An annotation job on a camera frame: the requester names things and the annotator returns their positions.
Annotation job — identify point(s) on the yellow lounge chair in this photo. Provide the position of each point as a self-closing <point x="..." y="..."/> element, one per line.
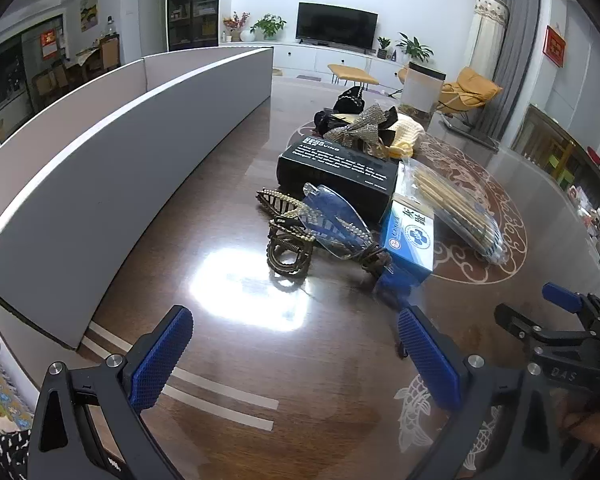
<point x="404" y="75"/>
<point x="472" y="87"/>

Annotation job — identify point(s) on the grey desk partition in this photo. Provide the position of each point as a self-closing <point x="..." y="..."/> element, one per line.
<point x="105" y="185"/>

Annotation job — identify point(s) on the red door poster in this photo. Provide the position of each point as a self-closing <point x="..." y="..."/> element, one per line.
<point x="51" y="42"/>

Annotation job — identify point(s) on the brown hair claw clip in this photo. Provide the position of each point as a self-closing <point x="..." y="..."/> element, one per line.
<point x="285" y="255"/>

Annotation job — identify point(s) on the floral cloth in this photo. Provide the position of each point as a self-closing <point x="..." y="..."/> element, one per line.
<point x="0" y="390"/>

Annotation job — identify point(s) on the colourful clutter pile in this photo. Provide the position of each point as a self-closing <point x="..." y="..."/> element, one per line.
<point x="597" y="225"/>

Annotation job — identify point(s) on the blue white medicine box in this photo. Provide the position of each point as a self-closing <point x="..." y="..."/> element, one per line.
<point x="410" y="240"/>

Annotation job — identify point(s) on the small brown hair clip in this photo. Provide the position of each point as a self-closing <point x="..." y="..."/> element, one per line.
<point x="375" y="260"/>

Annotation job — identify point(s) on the gold framed glass cabinet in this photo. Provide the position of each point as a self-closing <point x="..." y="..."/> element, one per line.
<point x="545" y="140"/>

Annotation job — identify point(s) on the blue clear hair clip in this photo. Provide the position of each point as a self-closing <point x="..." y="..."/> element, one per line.
<point x="325" y="215"/>

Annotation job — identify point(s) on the black beaded hair accessory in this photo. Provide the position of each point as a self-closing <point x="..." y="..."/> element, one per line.
<point x="349" y="100"/>

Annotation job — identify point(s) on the clear jar black lid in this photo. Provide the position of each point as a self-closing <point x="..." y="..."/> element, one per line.
<point x="420" y="90"/>

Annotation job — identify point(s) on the bag of wooden chopsticks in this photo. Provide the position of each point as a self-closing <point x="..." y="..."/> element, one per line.
<point x="450" y="200"/>

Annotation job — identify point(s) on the black gold hair clip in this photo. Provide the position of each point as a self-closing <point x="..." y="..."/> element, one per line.
<point x="330" y="119"/>

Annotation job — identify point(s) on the red flower bouquet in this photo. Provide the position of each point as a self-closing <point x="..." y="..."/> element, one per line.
<point x="236" y="22"/>

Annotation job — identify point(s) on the black printed box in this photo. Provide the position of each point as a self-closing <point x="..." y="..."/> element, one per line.
<point x="330" y="175"/>

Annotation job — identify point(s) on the pearl trimmed hair clip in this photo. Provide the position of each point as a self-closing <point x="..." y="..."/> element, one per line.
<point x="280" y="202"/>

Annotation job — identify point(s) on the cream yellow cloth bundle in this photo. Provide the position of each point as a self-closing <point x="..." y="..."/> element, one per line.
<point x="407" y="135"/>

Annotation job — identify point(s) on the yellow padded stool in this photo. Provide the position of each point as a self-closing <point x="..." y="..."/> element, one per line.
<point x="352" y="74"/>

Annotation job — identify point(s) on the bushy green potted plant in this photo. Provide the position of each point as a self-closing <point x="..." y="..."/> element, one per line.
<point x="269" y="25"/>

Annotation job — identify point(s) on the black flat television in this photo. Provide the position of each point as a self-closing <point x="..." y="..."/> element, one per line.
<point x="337" y="25"/>

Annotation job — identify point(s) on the dark glass display cabinet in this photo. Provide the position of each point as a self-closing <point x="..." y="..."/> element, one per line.
<point x="194" y="5"/>

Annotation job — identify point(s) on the white round vase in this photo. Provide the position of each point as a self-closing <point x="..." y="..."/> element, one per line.
<point x="247" y="36"/>

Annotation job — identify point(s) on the white television cabinet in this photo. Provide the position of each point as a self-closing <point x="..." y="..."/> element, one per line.
<point x="305" y="57"/>

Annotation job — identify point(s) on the red wall hanging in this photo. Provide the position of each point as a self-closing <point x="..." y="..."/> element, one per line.
<point x="554" y="46"/>

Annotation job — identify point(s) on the small potted plant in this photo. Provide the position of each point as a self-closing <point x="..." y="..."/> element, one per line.
<point x="384" y="46"/>

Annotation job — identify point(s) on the grey curtain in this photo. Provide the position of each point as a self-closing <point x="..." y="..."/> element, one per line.
<point x="520" y="35"/>

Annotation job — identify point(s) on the dotted dark clothing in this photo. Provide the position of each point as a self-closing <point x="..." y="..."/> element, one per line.
<point x="10" y="455"/>

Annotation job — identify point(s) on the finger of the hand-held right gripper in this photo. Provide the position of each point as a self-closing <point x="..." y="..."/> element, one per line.
<point x="560" y="296"/>
<point x="515" y="322"/>

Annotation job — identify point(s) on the long leaved potted plant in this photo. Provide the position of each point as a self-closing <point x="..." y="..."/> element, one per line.
<point x="415" y="47"/>

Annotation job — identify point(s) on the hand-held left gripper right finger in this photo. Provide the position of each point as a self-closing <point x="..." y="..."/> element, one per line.
<point x="430" y="355"/>

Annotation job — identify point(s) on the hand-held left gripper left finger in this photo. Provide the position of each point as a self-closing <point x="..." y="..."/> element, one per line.
<point x="162" y="355"/>

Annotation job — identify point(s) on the framed wall painting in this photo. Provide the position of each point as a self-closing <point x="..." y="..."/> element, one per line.
<point x="89" y="10"/>

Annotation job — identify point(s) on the covered floor air conditioner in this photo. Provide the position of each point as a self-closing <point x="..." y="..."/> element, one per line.
<point x="487" y="35"/>

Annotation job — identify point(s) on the wooden desktop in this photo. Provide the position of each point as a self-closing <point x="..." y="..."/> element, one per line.
<point x="305" y="360"/>

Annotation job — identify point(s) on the person's right hand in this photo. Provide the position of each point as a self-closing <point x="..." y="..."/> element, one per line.
<point x="587" y="417"/>

